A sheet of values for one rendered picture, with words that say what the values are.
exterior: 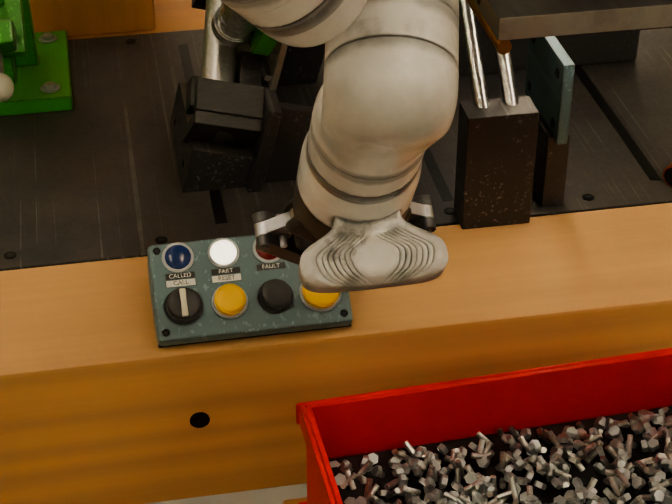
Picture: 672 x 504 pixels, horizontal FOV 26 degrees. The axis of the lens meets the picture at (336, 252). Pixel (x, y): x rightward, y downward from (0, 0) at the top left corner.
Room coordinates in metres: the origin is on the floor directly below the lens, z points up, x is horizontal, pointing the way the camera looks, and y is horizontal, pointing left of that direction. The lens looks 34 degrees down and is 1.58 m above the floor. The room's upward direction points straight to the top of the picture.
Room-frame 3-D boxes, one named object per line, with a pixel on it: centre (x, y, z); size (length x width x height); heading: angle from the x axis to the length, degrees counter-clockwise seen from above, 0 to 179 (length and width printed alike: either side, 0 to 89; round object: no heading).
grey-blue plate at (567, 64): (1.11, -0.18, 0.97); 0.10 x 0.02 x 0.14; 10
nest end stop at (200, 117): (1.12, 0.10, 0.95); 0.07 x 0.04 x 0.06; 100
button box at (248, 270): (0.92, 0.07, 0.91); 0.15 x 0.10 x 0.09; 100
